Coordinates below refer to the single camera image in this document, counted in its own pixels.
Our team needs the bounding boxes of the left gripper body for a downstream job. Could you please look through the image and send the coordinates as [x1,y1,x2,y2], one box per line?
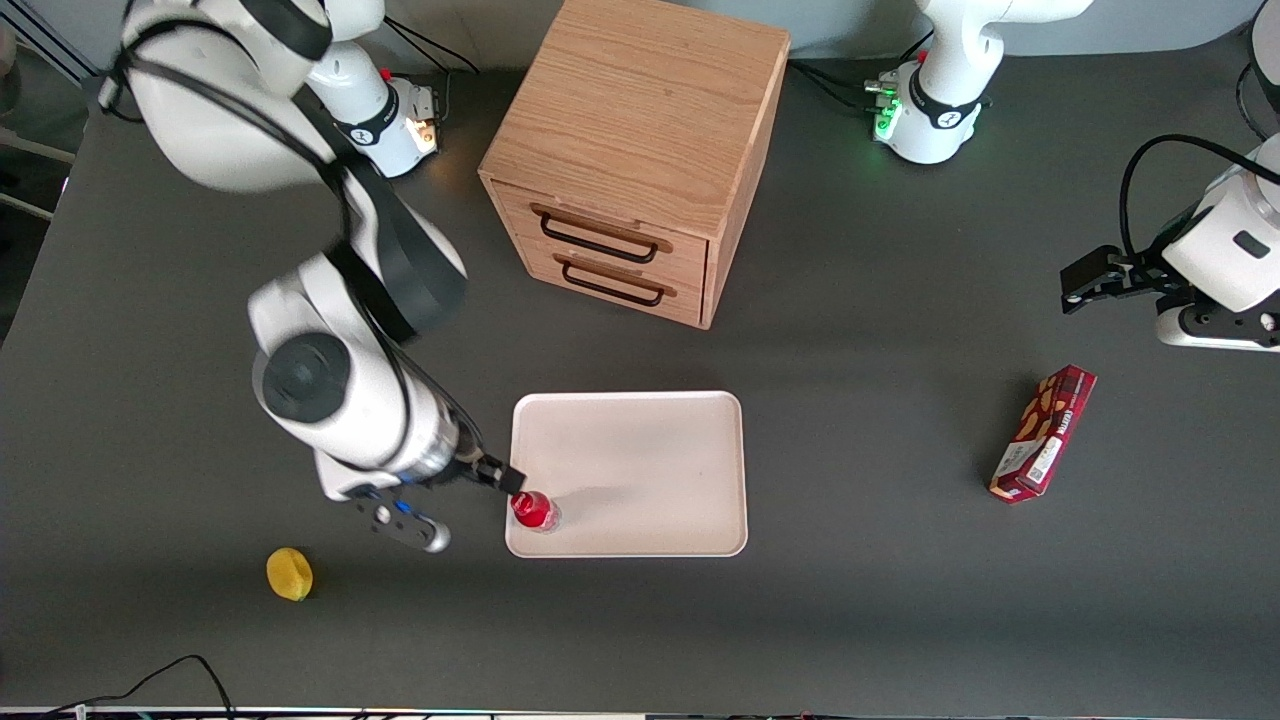
[1127,249,1202,302]

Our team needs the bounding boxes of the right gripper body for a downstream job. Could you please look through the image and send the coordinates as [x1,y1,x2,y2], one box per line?
[320,456,493,502]

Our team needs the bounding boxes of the red coke bottle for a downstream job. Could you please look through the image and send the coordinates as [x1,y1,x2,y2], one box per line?
[510,489,563,534]

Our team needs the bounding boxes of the cream plastic tray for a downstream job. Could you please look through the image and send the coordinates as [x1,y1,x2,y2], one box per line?
[505,391,749,559]

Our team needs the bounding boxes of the yellow lemon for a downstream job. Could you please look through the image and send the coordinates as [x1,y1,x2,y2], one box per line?
[266,547,315,603]

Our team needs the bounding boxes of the red snack box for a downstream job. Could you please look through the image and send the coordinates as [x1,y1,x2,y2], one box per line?
[989,364,1099,505]

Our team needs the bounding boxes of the wooden drawer front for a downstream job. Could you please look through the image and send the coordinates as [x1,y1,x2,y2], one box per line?
[518,238,708,328]
[492,182,710,291]

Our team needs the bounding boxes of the wooden drawer cabinet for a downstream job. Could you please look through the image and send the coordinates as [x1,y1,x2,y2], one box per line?
[478,0,792,331]

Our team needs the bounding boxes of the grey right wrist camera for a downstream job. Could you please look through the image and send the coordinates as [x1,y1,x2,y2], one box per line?
[349,487,452,554]

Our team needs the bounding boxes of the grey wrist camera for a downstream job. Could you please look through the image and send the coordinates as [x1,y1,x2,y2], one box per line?
[349,487,452,554]
[1155,298,1280,352]

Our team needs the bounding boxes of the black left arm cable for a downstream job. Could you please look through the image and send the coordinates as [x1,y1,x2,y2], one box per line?
[1118,134,1263,261]

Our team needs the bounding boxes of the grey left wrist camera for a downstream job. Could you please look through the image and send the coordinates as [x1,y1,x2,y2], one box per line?
[1155,298,1280,352]

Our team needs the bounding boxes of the black drawer handle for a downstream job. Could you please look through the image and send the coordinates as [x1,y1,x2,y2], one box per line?
[530,203,674,266]
[553,253,679,309]

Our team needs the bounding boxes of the black arm cable sleeve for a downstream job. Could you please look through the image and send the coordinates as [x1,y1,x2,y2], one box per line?
[100,25,471,346]

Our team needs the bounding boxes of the black cable at table edge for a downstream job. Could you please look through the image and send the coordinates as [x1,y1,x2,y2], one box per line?
[38,654,237,720]

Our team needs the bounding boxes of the black left base cables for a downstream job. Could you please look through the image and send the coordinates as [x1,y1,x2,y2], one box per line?
[788,30,936,113]

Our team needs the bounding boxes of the thin black base cable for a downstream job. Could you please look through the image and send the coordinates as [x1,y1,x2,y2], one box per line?
[383,14,482,77]

